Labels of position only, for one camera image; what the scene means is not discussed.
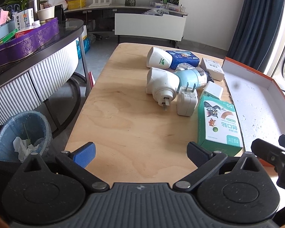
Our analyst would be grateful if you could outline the red spiral notebook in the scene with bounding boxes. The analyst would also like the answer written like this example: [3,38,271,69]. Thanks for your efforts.
[88,71,96,89]

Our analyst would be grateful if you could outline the light blue toothpick holder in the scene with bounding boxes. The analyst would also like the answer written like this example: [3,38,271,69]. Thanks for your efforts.
[174,68,208,90]

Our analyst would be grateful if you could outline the white medicine box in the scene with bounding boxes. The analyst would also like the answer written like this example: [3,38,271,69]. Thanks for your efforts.
[13,8,35,31]

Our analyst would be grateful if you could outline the white charger with prongs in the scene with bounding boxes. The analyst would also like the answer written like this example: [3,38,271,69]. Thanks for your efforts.
[176,82,198,117]

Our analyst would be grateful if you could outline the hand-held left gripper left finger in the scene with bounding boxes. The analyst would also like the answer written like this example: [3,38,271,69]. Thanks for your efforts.
[13,142,110,192]

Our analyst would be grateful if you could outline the orange white cardboard box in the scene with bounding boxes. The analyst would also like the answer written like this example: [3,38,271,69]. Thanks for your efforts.
[222,56,285,167]

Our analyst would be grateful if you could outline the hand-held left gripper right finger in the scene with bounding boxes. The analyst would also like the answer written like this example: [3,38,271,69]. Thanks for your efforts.
[173,142,264,193]

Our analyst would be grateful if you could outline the purple tin tray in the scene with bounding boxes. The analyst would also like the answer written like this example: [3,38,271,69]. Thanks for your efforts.
[0,17,60,68]

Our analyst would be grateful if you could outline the steel thermos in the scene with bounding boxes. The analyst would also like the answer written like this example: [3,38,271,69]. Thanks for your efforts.
[27,0,41,14]

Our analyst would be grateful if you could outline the yellow box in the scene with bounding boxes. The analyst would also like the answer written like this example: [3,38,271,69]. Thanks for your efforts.
[67,0,87,10]

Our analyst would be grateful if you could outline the blue plastic bag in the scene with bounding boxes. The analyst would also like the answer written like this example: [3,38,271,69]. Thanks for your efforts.
[76,37,92,60]

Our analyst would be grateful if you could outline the scissors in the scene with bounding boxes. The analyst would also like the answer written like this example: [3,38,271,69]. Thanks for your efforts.
[6,3,21,14]

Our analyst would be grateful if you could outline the blue trash bin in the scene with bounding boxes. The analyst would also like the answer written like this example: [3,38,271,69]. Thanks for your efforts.
[0,111,53,163]

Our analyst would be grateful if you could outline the white paper cup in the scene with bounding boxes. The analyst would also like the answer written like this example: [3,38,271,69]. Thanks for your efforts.
[36,6,56,22]

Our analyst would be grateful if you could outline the red flat box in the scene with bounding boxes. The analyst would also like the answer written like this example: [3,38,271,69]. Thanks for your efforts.
[15,27,42,39]

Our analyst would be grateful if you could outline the crumpled white tissue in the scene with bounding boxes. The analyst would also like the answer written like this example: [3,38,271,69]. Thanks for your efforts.
[13,136,40,163]

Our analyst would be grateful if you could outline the blue rectangular tin box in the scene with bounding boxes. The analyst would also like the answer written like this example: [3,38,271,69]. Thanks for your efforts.
[166,50,200,70]

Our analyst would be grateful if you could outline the white power adapter box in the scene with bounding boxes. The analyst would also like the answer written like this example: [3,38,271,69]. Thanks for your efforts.
[200,58,225,81]

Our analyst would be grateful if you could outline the white plastic bag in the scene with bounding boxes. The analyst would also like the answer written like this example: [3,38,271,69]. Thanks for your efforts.
[46,0,69,10]

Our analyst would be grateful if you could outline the dark blue curtain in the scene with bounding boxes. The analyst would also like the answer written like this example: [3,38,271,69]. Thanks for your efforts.
[226,0,285,77]

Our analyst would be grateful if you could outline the white plug-in mosquito repeller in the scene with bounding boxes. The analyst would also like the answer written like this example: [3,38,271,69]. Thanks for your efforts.
[146,67,180,111]
[146,47,173,69]

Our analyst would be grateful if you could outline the grey crumpled plastic bag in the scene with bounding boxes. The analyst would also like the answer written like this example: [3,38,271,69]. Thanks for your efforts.
[145,8,170,17]

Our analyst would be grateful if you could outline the clear organizer tray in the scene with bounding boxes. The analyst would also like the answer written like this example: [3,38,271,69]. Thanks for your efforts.
[150,1,187,12]

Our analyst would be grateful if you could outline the pink sticky notes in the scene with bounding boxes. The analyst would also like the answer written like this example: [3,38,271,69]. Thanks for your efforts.
[0,9,11,27]

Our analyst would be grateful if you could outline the round cabinet ribbed white front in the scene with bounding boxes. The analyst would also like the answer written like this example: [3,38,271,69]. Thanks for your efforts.
[0,18,89,128]

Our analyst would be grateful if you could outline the white television stand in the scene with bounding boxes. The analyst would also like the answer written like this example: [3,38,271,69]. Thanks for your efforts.
[64,3,189,49]

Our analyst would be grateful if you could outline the small white charger cube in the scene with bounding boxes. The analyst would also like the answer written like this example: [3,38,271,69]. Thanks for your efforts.
[199,82,224,100]

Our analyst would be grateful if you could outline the green bandage box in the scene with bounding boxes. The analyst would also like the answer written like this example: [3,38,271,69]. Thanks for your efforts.
[197,96,244,157]

